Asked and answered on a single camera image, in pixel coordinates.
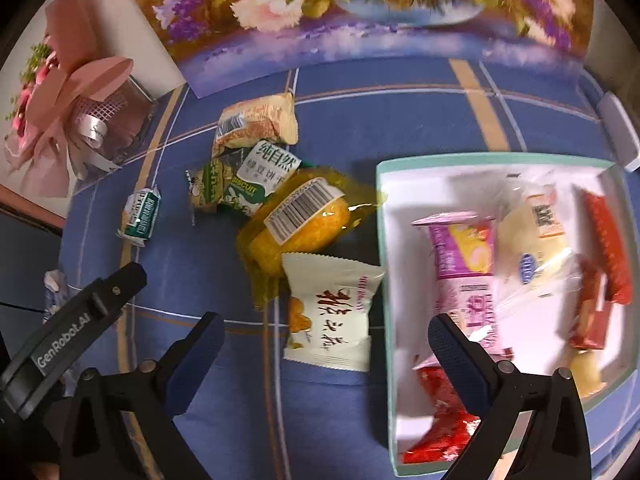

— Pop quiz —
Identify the yellow cake clear packet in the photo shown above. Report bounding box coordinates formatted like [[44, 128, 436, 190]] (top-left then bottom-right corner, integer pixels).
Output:
[[236, 166, 384, 311]]

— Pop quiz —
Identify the green white biscuit packet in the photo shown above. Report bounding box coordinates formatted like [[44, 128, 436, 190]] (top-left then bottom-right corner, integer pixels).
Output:
[[221, 140, 304, 217]]

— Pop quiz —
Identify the yellow jelly cup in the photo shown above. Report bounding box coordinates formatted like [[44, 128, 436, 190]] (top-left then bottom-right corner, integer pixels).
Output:
[[570, 350, 605, 399]]

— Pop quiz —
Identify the white teal-edged tray box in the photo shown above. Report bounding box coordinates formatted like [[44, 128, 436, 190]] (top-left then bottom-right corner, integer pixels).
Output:
[[375, 152, 640, 479]]

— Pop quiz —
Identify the long red biscuit packet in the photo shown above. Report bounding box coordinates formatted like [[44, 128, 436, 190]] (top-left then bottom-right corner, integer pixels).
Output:
[[580, 190, 634, 306]]

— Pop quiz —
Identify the small green white candy packet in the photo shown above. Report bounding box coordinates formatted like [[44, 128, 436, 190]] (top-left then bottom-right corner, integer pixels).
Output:
[[117, 188, 162, 247]]

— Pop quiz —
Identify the white rectangular device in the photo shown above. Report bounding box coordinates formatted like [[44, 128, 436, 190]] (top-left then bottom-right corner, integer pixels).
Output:
[[597, 91, 640, 172]]

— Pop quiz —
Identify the white pastry packet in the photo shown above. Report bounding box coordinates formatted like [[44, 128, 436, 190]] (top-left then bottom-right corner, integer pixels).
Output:
[[282, 252, 385, 373]]

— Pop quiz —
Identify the crumpled blue white wrapper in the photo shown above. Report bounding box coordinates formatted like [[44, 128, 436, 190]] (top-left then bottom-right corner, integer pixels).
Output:
[[43, 270, 70, 323]]

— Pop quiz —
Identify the beige cracker packet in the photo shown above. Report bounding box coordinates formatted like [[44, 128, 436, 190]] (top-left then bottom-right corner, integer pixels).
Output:
[[212, 91, 298, 157]]

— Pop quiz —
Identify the pink flower bouquet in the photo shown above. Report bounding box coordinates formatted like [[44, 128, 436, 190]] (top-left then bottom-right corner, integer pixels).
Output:
[[1, 0, 156, 198]]

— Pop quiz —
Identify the pink bread packet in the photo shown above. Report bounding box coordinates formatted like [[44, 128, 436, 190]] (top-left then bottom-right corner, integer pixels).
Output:
[[412, 211, 503, 358]]

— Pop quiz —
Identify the floral oil painting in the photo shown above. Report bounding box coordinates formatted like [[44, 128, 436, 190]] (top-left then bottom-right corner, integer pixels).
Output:
[[134, 0, 593, 96]]

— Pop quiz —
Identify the small green cookie packet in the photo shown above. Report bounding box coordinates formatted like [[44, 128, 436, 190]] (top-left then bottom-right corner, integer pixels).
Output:
[[186, 158, 234, 214]]

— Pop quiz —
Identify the red crinkled candy packet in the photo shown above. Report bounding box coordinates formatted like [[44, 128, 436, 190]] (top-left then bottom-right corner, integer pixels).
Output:
[[402, 366, 480, 464]]

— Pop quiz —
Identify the blue plaid tablecloth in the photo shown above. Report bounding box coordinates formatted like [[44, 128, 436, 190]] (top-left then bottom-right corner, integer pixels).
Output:
[[61, 58, 639, 479]]

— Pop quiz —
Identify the dark red snack box packet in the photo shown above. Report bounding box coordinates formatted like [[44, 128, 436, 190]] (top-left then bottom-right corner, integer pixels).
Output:
[[568, 255, 613, 350]]

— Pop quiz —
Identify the white bun clear packet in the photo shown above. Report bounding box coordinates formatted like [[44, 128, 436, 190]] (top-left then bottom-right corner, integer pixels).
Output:
[[496, 181, 574, 301]]

